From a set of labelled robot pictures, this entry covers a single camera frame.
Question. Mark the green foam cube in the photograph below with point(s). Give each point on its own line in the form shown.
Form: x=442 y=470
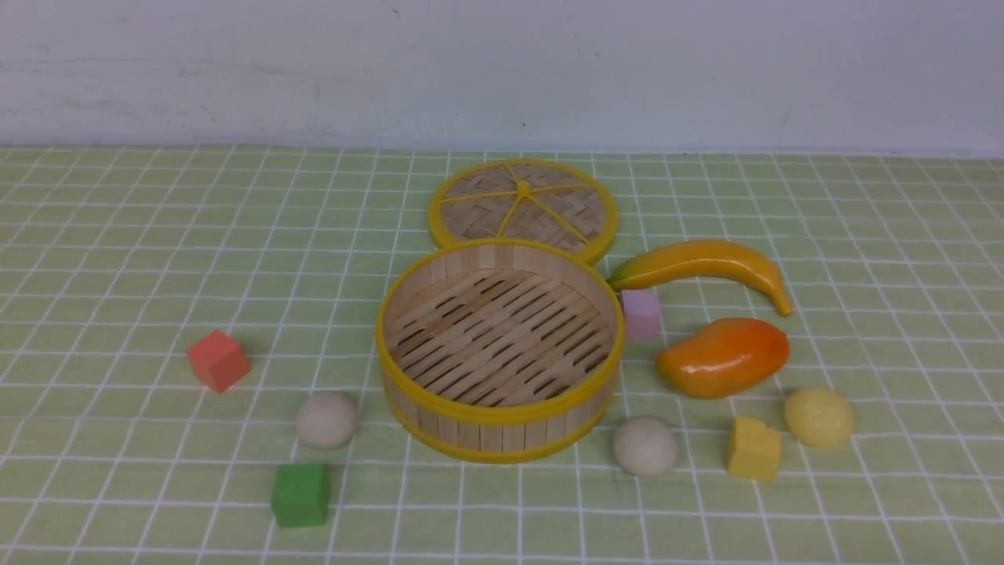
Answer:
x=300 y=495

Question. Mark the yellow foam cube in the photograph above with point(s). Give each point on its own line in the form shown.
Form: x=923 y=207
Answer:
x=754 y=450

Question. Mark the red foam cube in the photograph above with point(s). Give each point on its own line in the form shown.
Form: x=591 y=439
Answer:
x=218 y=361

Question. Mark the orange toy mango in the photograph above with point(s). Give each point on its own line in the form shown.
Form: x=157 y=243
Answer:
x=726 y=357

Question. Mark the pink foam cube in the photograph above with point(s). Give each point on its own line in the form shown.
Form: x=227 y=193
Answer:
x=642 y=314

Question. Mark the yellow round bun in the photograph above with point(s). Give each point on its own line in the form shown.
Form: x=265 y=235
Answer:
x=819 y=417

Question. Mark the bamboo steamer tray yellow rim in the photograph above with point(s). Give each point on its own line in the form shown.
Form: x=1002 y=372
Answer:
x=499 y=351

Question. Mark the bamboo steamer lid yellow rim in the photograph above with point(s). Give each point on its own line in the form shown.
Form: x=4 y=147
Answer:
x=531 y=199

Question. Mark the yellow toy banana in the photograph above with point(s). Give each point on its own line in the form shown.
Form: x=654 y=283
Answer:
x=704 y=258

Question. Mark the white bun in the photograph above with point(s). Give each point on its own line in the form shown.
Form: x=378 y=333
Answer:
x=645 y=446
x=326 y=420

